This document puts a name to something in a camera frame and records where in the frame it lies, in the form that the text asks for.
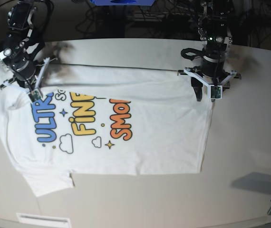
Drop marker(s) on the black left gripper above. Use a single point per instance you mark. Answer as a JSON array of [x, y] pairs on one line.
[[212, 66]]

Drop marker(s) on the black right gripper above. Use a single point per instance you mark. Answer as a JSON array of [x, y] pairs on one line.
[[23, 67]]

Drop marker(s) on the white printed T-shirt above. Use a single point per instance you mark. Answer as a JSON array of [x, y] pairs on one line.
[[103, 120]]

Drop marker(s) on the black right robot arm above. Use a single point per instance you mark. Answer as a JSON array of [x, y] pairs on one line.
[[23, 42]]

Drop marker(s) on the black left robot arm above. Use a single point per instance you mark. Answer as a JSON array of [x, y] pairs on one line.
[[216, 38]]

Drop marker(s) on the blue box at top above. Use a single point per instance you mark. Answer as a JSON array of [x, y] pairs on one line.
[[123, 2]]

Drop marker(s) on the white paper label sheet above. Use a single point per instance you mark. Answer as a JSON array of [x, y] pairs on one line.
[[54, 222]]

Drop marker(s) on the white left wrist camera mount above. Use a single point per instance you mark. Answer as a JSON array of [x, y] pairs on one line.
[[214, 89]]

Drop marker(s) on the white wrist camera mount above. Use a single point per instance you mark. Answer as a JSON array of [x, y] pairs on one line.
[[214, 89], [34, 93]]

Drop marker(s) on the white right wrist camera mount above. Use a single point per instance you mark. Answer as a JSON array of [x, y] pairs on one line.
[[34, 93]]

